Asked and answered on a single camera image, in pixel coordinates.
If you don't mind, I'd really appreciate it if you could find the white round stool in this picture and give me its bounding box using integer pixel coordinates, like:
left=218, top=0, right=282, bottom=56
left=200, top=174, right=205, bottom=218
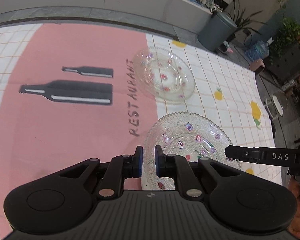
left=264, top=91, right=285, bottom=120

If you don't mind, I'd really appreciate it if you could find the grey trash bin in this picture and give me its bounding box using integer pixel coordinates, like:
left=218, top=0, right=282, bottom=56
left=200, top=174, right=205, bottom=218
left=197, top=12, right=237, bottom=51

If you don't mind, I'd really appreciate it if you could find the blue water bottle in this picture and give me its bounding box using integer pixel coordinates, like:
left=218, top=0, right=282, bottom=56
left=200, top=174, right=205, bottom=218
left=245, top=37, right=273, bottom=62

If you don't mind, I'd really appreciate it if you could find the green potted plant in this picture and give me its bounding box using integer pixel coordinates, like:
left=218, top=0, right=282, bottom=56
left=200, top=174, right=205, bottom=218
left=269, top=17, right=300, bottom=64

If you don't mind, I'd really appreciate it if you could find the clear floral glass plate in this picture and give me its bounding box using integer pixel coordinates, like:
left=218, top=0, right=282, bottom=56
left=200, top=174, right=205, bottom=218
left=132, top=46, right=195, bottom=103

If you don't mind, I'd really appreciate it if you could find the clear beaded glass plate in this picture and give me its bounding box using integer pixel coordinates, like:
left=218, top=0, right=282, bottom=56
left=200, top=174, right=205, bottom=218
left=141, top=112, right=241, bottom=191

